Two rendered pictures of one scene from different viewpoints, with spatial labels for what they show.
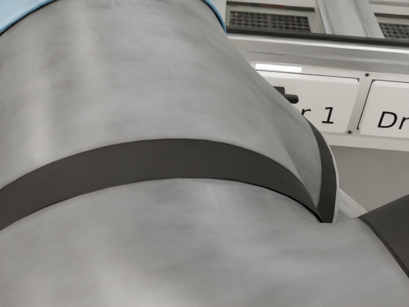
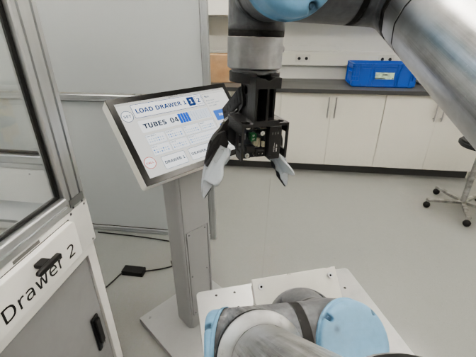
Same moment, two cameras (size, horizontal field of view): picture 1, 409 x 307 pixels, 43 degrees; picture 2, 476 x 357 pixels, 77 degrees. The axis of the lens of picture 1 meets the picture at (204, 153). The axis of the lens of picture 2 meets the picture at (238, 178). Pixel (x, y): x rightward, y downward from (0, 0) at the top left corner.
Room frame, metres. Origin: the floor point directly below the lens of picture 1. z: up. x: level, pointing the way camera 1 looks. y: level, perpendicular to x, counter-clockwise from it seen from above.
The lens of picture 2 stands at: (0.24, 0.05, 1.39)
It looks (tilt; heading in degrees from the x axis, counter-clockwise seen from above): 26 degrees down; 278
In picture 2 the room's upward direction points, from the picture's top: straight up
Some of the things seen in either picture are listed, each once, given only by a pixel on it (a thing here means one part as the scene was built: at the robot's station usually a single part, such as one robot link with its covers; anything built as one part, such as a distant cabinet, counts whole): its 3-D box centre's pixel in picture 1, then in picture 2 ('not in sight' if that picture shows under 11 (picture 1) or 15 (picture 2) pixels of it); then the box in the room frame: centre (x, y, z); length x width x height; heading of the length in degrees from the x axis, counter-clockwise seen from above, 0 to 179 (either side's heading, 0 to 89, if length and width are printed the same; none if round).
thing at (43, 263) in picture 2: not in sight; (44, 263); (0.77, -0.43, 0.91); 0.07 x 0.04 x 0.01; 90
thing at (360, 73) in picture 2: not in sight; (379, 73); (-0.75, -3.39, 1.01); 0.61 x 0.41 x 0.22; 0
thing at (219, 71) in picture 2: not in sight; (227, 67); (0.86, -3.46, 1.04); 0.41 x 0.32 x 0.28; 0
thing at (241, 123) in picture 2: not in sight; (254, 115); (0.28, -0.39, 1.28); 0.09 x 0.08 x 0.12; 117
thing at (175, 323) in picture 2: not in sight; (197, 247); (0.58, -1.02, 0.51); 0.50 x 0.45 x 1.02; 143
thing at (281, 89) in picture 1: (277, 94); not in sight; (0.77, -0.12, 0.91); 0.07 x 0.04 x 0.01; 90
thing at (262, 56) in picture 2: not in sight; (256, 55); (0.28, -0.40, 1.36); 0.08 x 0.08 x 0.05
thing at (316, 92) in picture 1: (273, 100); not in sight; (0.79, -0.12, 0.87); 0.29 x 0.02 x 0.11; 90
